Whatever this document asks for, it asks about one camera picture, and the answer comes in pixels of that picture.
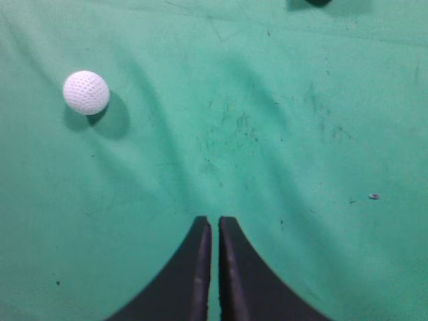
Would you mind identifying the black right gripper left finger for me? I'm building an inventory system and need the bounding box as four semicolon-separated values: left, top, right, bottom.
108;216;212;320

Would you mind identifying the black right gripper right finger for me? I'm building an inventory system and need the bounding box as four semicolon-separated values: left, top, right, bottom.
219;217;328;320

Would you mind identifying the small white debris scrap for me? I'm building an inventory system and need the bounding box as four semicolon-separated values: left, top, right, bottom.
368;193;380;200

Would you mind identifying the green table cloth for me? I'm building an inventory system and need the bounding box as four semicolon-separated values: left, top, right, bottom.
1;1;427;320

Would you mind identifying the white dimpled golf ball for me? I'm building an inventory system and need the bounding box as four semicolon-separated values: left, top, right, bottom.
62;70;110;116

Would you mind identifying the black object at top edge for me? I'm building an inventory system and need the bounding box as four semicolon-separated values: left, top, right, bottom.
306;0;331;7

